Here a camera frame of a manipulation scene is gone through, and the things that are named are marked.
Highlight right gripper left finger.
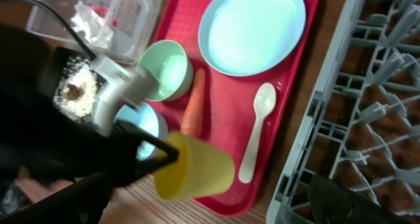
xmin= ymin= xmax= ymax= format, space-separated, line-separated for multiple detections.
xmin=1 ymin=173 xmax=112 ymax=224

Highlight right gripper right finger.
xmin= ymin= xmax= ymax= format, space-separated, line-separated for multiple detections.
xmin=308 ymin=174 xmax=409 ymax=224

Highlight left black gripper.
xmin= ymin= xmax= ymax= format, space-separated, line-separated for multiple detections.
xmin=51 ymin=120 xmax=179 ymax=187

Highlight light blue bowl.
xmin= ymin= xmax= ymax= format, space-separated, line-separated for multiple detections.
xmin=114 ymin=102 xmax=168 ymax=161

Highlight yellow plastic cup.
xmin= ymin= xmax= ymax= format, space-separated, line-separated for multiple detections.
xmin=153 ymin=131 xmax=236 ymax=201

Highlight brown mushroom piece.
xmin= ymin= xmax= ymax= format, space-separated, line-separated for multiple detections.
xmin=61 ymin=82 xmax=86 ymax=101

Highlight green bowl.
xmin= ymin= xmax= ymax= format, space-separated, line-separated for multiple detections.
xmin=136 ymin=39 xmax=194 ymax=102

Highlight white rice grains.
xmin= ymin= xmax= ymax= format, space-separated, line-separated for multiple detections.
xmin=53 ymin=56 xmax=98 ymax=121

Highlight white napkin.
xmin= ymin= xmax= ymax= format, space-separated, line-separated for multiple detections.
xmin=70 ymin=1 xmax=114 ymax=49

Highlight red snack wrapper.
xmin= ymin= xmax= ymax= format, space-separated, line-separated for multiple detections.
xmin=88 ymin=3 xmax=109 ymax=18

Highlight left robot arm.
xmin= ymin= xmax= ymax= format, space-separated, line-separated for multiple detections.
xmin=1 ymin=25 xmax=179 ymax=187

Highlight grey dishwasher rack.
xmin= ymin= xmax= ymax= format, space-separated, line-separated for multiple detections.
xmin=266 ymin=0 xmax=419 ymax=223

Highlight clear plastic waste bin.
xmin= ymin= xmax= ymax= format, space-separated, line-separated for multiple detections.
xmin=38 ymin=0 xmax=162 ymax=64

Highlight orange carrot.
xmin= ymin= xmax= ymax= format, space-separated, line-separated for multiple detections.
xmin=180 ymin=68 xmax=206 ymax=137

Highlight black rectangular tray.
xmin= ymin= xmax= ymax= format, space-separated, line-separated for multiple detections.
xmin=51 ymin=47 xmax=105 ymax=124

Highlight red serving tray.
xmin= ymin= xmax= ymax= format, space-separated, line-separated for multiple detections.
xmin=154 ymin=0 xmax=319 ymax=217

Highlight white plastic spoon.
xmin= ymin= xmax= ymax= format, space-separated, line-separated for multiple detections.
xmin=238 ymin=83 xmax=276 ymax=183

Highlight light blue plate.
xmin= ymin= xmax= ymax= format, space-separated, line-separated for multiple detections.
xmin=198 ymin=0 xmax=306 ymax=77

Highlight left black cable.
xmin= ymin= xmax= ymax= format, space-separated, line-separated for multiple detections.
xmin=0 ymin=0 xmax=98 ymax=60

